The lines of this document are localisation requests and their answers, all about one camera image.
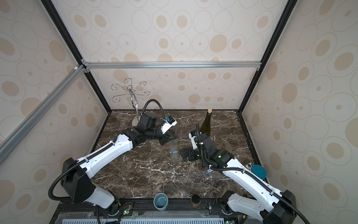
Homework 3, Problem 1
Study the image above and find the white teal round object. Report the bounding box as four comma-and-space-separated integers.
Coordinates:
251, 164, 267, 180

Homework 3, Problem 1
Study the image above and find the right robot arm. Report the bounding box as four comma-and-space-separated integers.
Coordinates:
189, 123, 309, 224

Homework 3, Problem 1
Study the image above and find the left diagonal aluminium rail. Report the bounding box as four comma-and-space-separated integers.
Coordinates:
1, 65, 84, 163

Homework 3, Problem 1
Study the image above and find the small brown black cup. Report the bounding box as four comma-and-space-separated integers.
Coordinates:
190, 194, 201, 208

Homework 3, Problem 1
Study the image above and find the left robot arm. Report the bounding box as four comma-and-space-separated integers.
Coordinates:
48, 108, 177, 216

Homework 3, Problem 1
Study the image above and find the dark green wine bottle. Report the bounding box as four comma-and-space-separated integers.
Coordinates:
200, 109, 213, 136

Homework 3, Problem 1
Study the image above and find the blue grey ceramic cup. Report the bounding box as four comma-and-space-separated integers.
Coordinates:
153, 193, 169, 211

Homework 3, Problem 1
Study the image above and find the horizontal aluminium rail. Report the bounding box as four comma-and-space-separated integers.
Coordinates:
84, 61, 261, 69

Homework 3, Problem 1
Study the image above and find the chrome glass holder stand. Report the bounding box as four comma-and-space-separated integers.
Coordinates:
111, 78, 150, 127

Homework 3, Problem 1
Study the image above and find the clear bottle black cap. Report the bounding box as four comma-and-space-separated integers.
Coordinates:
168, 139, 180, 161

